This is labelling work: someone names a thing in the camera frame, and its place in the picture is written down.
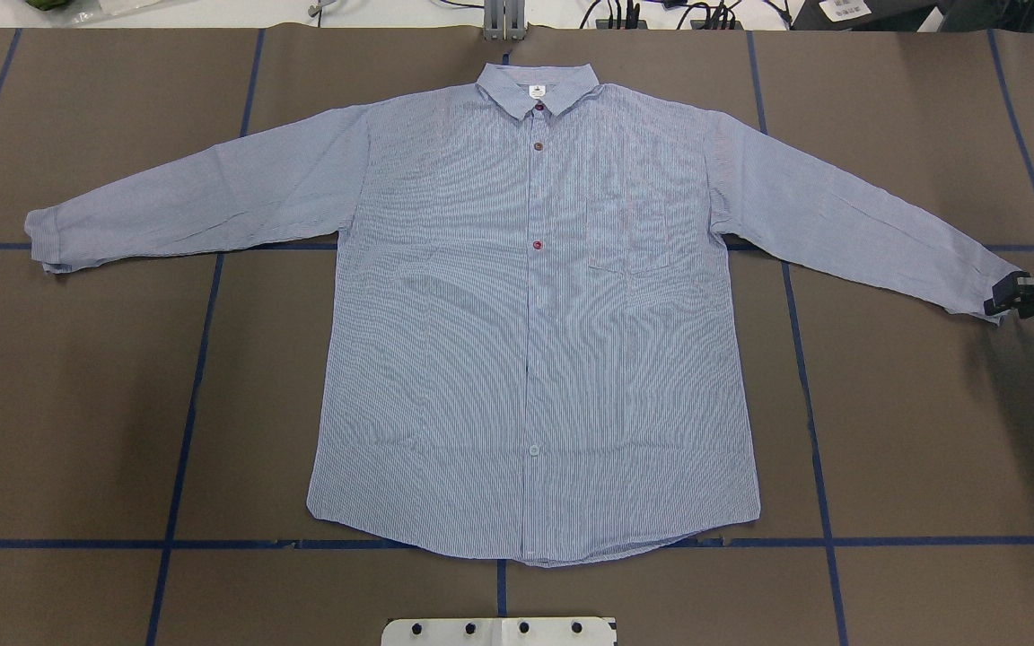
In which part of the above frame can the light blue striped shirt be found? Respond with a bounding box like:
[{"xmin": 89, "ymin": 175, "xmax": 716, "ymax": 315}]
[{"xmin": 24, "ymin": 63, "xmax": 1016, "ymax": 567}]

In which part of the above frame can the green fabric pouch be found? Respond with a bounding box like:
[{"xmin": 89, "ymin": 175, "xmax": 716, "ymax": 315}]
[{"xmin": 24, "ymin": 0, "xmax": 74, "ymax": 12}]

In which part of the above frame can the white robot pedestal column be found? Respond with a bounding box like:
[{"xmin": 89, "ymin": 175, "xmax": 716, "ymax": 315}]
[{"xmin": 381, "ymin": 616, "xmax": 619, "ymax": 645}]

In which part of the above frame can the aluminium frame post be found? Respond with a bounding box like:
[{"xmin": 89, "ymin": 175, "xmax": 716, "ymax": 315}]
[{"xmin": 481, "ymin": 0, "xmax": 528, "ymax": 41}]

